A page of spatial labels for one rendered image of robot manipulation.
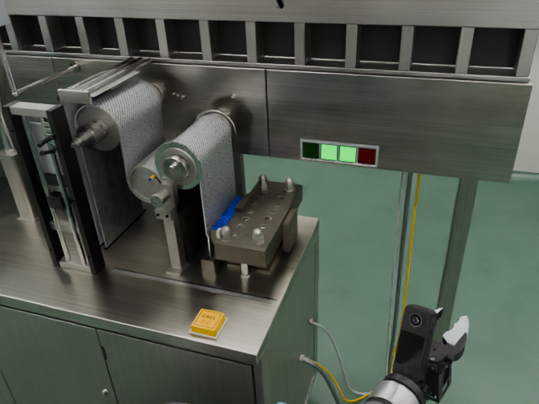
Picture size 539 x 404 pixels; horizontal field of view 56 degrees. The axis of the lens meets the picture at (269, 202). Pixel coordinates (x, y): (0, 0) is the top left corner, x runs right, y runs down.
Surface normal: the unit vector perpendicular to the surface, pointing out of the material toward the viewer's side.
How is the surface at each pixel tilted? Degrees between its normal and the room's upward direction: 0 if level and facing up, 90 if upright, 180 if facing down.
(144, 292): 0
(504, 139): 90
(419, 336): 58
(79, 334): 90
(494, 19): 90
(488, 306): 0
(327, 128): 90
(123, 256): 0
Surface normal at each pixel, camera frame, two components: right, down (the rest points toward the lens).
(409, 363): -0.63, -0.14
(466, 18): -0.32, 0.50
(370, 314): -0.04, -0.86
